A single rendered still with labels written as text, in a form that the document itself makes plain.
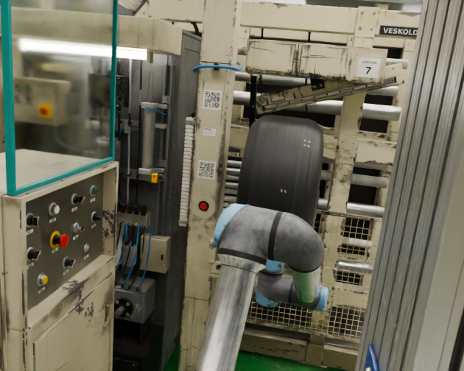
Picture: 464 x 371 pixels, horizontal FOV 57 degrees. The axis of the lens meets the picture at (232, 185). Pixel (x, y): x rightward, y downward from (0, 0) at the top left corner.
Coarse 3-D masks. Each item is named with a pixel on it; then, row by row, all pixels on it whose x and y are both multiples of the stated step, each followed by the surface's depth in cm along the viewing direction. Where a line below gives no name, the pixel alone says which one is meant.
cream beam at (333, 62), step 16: (256, 48) 191; (272, 48) 190; (288, 48) 188; (304, 48) 187; (320, 48) 186; (336, 48) 185; (352, 48) 184; (368, 48) 183; (256, 64) 192; (272, 64) 191; (288, 64) 190; (304, 64) 189; (320, 64) 187; (336, 64) 186; (352, 64) 185; (384, 64) 183; (336, 80) 199; (352, 80) 187; (368, 80) 186
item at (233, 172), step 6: (228, 156) 232; (234, 156) 231; (228, 162) 220; (234, 162) 219; (240, 162) 219; (228, 168) 220; (234, 168) 233; (228, 174) 222; (234, 174) 234; (228, 180) 235; (234, 180) 222; (228, 186) 222; (234, 186) 221; (228, 192) 223; (234, 192) 223; (228, 198) 223; (234, 198) 223
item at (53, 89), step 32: (0, 0) 95; (32, 0) 103; (64, 0) 116; (96, 0) 132; (32, 32) 105; (64, 32) 118; (96, 32) 135; (32, 64) 106; (64, 64) 120; (96, 64) 137; (32, 96) 108; (64, 96) 122; (96, 96) 140; (32, 128) 110; (64, 128) 124; (96, 128) 143; (32, 160) 111; (64, 160) 126; (96, 160) 146
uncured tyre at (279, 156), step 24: (264, 120) 171; (288, 120) 171; (312, 120) 178; (264, 144) 160; (288, 144) 160; (312, 144) 160; (240, 168) 167; (264, 168) 157; (288, 168) 156; (312, 168) 157; (240, 192) 162; (264, 192) 157; (288, 192) 155; (312, 192) 157; (312, 216) 160
